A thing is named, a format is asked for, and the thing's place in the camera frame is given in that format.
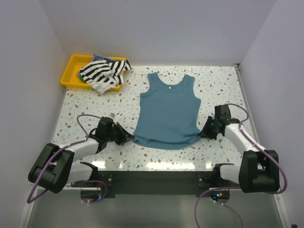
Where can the green garment in tray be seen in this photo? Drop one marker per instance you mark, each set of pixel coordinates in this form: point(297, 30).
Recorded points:
point(80, 77)

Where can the blue ribbed tank top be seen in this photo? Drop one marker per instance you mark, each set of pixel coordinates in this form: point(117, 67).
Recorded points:
point(168, 115)

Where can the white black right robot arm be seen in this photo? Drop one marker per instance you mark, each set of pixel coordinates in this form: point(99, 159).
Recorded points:
point(258, 170)

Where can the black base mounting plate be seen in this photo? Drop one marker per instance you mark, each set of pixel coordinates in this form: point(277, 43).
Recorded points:
point(159, 182)

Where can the black white striped tank top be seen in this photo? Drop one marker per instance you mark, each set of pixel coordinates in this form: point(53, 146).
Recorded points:
point(103, 76)

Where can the blue white striped tank top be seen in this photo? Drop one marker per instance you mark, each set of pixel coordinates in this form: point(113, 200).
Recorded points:
point(98, 57)

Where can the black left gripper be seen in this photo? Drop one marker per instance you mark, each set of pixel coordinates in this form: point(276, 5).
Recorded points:
point(124, 135)

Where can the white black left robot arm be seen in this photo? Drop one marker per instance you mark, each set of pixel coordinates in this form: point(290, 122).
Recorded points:
point(53, 166)

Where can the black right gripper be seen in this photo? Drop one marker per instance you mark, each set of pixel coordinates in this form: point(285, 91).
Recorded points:
point(208, 133)

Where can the aluminium frame rail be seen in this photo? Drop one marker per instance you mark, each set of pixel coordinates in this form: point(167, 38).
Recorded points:
point(69, 184)

